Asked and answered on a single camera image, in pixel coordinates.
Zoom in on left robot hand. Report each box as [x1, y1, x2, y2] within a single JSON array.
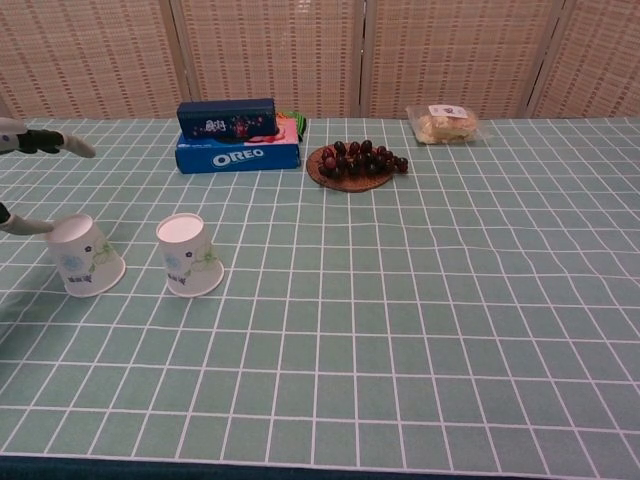
[[0, 117, 97, 237]]

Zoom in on white floral paper cup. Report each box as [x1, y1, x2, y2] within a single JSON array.
[[155, 213, 225, 299], [46, 213, 127, 299]]

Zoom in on green checkered tablecloth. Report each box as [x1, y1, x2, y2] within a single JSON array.
[[0, 117, 640, 475]]

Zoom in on woven bamboo screen panel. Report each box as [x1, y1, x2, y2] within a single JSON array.
[[169, 0, 369, 120], [357, 0, 571, 120], [0, 0, 189, 126], [529, 0, 640, 120]]

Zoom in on dark blue rectangular box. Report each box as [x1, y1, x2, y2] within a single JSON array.
[[176, 97, 278, 141]]

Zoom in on blue Oreo cookie box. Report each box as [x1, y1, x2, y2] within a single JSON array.
[[174, 118, 302, 175]]

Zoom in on green red snack packet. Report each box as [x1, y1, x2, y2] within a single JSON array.
[[276, 110, 308, 140]]

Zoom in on dark red grape bunch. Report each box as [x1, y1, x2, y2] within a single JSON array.
[[318, 139, 410, 179]]

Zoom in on clear bag of bread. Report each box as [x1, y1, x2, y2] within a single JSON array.
[[405, 104, 492, 147]]

